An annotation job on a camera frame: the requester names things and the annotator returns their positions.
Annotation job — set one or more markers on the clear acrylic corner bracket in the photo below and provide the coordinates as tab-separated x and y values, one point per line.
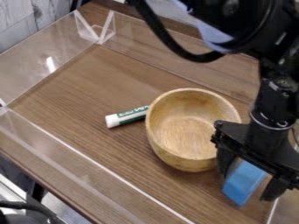
96	33

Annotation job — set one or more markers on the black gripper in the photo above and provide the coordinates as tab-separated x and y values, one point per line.
259	142

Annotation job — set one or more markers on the white green tube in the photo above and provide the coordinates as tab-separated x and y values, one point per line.
125	117

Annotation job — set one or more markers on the brown wooden bowl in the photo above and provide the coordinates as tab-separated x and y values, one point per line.
179	127

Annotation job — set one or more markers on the blue foam block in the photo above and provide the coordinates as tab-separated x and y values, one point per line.
242	182

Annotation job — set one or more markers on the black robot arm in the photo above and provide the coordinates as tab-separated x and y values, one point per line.
262	29

